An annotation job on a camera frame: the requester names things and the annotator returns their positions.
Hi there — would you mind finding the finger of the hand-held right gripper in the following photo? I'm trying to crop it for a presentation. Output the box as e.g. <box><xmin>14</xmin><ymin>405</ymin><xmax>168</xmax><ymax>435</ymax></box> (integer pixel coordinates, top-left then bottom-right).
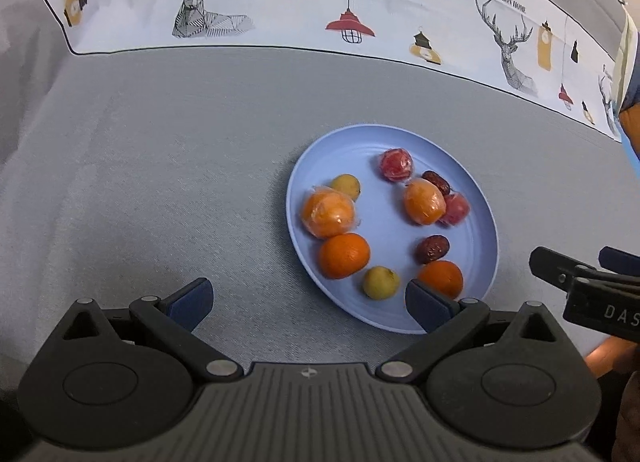
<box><xmin>530</xmin><ymin>247</ymin><xmax>596</xmax><ymax>289</ymax></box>
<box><xmin>599</xmin><ymin>247</ymin><xmax>640</xmax><ymax>274</ymax></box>

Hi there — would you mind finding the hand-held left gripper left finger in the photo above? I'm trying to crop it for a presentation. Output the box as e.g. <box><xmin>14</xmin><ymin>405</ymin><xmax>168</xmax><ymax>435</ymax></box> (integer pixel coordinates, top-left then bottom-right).
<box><xmin>59</xmin><ymin>277</ymin><xmax>244</xmax><ymax>384</ymax></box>

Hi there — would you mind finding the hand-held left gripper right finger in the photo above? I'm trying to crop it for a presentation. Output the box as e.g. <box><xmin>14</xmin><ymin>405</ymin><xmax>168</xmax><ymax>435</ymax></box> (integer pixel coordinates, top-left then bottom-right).
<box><xmin>375</xmin><ymin>279</ymin><xmax>564</xmax><ymax>384</ymax></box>

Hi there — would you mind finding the unwrapped orange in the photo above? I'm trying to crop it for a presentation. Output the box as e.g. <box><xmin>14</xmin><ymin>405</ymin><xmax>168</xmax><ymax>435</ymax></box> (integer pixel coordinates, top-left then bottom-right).
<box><xmin>318</xmin><ymin>233</ymin><xmax>372</xmax><ymax>280</ymax></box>
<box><xmin>417</xmin><ymin>260</ymin><xmax>464</xmax><ymax>300</ymax></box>

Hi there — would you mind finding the small yellow fruit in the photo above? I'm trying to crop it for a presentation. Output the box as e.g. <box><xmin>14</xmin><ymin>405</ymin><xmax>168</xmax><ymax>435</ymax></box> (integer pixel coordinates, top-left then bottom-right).
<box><xmin>331</xmin><ymin>173</ymin><xmax>361</xmax><ymax>201</ymax></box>
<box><xmin>362</xmin><ymin>266</ymin><xmax>401</xmax><ymax>300</ymax></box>

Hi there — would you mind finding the dried red date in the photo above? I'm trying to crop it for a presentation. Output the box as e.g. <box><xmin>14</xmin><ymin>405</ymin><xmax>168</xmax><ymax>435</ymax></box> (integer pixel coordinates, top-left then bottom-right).
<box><xmin>421</xmin><ymin>170</ymin><xmax>452</xmax><ymax>195</ymax></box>
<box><xmin>414</xmin><ymin>235</ymin><xmax>451</xmax><ymax>265</ymax></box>

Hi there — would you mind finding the light blue plate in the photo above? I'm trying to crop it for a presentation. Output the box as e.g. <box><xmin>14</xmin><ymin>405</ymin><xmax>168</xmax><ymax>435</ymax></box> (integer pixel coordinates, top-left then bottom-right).
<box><xmin>286</xmin><ymin>124</ymin><xmax>500</xmax><ymax>334</ymax></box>

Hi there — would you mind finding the red fruit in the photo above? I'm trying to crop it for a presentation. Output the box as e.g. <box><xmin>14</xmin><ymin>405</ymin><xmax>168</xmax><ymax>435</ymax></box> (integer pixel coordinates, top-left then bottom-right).
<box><xmin>378</xmin><ymin>148</ymin><xmax>415</xmax><ymax>183</ymax></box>
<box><xmin>440</xmin><ymin>193</ymin><xmax>471</xmax><ymax>228</ymax></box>

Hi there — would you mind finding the plastic orange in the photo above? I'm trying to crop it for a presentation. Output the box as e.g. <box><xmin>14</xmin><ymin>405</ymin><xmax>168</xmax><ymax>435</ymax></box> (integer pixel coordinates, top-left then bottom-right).
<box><xmin>300</xmin><ymin>186</ymin><xmax>362</xmax><ymax>239</ymax></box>
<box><xmin>403</xmin><ymin>178</ymin><xmax>447</xmax><ymax>226</ymax></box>

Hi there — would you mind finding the person's right hand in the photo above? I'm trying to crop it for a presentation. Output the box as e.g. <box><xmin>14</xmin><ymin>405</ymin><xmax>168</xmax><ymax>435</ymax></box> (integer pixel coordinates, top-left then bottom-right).
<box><xmin>586</xmin><ymin>334</ymin><xmax>640</xmax><ymax>377</ymax></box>

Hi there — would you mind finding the orange cushion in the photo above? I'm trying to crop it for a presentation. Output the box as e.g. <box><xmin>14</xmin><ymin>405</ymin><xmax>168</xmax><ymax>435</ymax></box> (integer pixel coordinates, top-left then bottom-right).
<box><xmin>618</xmin><ymin>104</ymin><xmax>640</xmax><ymax>153</ymax></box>

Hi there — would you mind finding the blue grey pillow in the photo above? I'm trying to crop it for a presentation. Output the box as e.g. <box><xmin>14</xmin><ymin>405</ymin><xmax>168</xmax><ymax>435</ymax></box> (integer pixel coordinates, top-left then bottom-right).
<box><xmin>612</xmin><ymin>7</ymin><xmax>640</xmax><ymax>113</ymax></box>

